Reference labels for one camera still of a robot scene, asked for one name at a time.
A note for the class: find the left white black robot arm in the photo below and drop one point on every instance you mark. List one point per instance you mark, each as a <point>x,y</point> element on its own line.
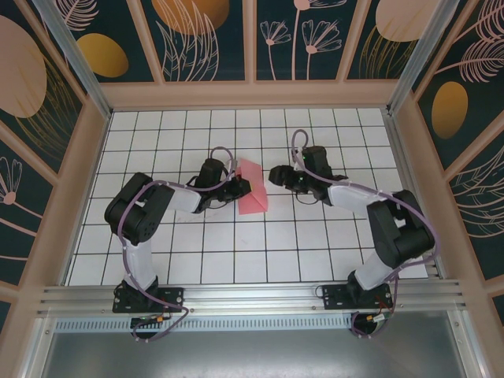
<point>145,228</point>

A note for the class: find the aluminium mounting rail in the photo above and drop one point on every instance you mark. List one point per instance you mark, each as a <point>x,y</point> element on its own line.
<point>252,293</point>

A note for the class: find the aluminium corner post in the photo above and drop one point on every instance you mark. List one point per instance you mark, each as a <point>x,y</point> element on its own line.
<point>421,59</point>
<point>75,59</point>

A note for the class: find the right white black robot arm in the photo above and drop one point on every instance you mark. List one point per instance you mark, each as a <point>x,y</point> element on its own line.
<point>409,244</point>

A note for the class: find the aluminium side rail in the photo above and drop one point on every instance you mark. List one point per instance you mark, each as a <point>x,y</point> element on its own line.
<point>413,197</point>

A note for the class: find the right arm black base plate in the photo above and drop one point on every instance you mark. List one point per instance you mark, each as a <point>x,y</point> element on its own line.
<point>334,295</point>

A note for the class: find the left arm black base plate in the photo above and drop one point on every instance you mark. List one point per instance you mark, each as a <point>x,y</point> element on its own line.
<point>173,295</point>

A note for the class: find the grey metal sheet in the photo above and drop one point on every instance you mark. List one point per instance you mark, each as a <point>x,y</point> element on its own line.
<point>252,354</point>

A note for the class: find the pink paper sheet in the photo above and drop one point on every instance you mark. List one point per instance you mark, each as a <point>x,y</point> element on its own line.
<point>254,201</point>

